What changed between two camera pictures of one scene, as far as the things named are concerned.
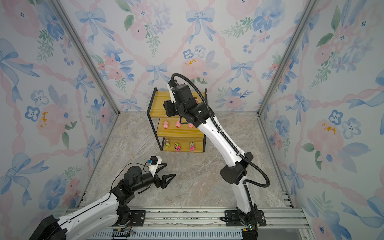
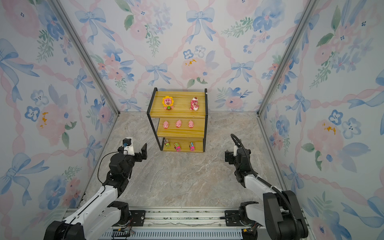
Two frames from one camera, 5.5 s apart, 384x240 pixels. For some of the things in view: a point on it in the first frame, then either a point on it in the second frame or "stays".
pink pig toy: x=165 y=124 stays
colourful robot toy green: x=177 y=147 stays
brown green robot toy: x=167 y=143 stays
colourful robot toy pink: x=192 y=146 stays
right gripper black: x=168 y=107 → x=230 y=157
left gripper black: x=162 y=183 → x=139 y=158
